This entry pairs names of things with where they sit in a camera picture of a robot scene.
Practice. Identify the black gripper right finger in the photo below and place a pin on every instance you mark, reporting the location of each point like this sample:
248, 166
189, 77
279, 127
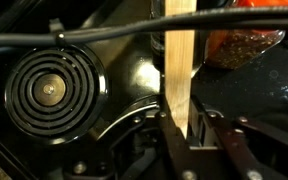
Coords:
231, 141

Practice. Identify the black electric stove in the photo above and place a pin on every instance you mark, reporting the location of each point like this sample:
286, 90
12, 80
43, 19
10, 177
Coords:
128, 36

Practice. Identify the light wooden spoon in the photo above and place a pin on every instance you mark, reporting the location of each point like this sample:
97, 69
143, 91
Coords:
179, 50

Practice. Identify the front left coil burner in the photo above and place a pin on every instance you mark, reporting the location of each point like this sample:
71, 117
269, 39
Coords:
55, 95

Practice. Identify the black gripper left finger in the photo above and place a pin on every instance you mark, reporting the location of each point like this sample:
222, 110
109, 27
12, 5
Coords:
176, 150

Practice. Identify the red-capped spice jar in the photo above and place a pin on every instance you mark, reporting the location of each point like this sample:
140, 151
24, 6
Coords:
230, 49

